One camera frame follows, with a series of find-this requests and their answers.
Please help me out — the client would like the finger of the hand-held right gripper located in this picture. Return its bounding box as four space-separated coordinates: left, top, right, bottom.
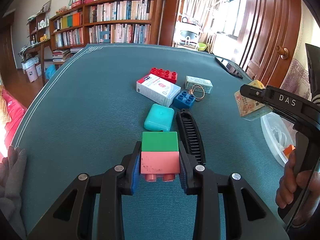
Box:
239 83 268 103

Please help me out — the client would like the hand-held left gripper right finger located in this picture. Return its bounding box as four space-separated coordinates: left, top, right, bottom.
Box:
178 142 290 240

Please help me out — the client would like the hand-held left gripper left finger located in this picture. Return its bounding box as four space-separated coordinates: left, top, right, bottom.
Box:
27 141 143 240

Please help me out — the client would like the yellow carton box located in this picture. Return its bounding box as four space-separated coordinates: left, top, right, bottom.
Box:
234 79 273 122

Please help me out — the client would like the pink toy block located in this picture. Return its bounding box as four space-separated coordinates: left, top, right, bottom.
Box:
140 151 181 182

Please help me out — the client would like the clear plastic container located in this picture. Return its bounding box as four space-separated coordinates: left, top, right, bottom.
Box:
260 112 298 168

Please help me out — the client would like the green toy block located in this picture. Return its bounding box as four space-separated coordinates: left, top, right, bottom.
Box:
141 131 179 153

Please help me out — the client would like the metal ring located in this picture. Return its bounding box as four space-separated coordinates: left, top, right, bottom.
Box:
190 84 206 102

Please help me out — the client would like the white blue carton box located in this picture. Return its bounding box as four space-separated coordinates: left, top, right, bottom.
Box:
136 74 181 107

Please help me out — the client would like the teal covered desktop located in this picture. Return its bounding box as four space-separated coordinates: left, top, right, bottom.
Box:
14 43 291 240

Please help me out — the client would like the person's right hand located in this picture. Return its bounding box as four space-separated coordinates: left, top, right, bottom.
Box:
275 152 320 228

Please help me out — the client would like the black smartphone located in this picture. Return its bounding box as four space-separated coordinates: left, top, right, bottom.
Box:
214 57 244 79

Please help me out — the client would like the black comb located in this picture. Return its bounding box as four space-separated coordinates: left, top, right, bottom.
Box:
176 108 207 166

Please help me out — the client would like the orange toy block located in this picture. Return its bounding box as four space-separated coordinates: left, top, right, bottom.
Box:
283 145 296 159

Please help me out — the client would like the brass door knob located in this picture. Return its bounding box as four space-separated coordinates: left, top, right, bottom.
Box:
275 45 289 61

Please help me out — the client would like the small grey-green box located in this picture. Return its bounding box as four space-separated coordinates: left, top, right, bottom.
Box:
185 76 213 94

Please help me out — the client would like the teal plastic case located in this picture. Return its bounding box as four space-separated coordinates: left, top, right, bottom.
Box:
144 103 175 132

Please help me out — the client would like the white drying rack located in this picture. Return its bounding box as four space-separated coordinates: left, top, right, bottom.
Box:
206 0 227 53

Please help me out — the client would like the blue toy brick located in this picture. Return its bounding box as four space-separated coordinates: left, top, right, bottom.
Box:
173 91 196 110

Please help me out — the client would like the brown wooden door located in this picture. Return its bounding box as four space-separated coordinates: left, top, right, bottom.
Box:
236 0 303 88

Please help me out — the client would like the window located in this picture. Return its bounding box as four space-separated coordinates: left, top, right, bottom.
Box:
220 0 248 37

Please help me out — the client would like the white baby stroller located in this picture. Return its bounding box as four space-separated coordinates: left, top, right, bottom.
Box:
174 16 201 48

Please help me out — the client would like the red toy brick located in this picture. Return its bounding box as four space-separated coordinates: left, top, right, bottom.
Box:
149 67 178 84

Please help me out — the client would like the beige curtain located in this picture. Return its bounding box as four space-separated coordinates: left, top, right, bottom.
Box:
184 0 223 30

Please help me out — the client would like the blue plastic stool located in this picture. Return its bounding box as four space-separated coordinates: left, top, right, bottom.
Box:
45 64 56 80

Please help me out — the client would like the stack of books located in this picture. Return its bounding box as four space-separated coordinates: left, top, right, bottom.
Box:
52 47 83 63

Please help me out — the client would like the red blanket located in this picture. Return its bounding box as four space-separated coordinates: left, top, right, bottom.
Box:
0 85 28 142

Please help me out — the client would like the pink waste bin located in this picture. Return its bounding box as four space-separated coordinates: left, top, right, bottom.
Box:
25 66 39 83

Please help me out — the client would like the large wooden bookcase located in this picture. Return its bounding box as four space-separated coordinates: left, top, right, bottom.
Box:
49 0 161 55

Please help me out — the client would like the wooden side table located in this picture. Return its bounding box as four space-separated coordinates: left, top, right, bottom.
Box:
18 39 52 86

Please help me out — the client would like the small wooden shelf unit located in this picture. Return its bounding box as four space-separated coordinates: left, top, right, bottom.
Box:
27 10 52 46

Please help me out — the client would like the red box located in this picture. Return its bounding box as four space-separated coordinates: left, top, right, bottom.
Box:
71 0 95 9

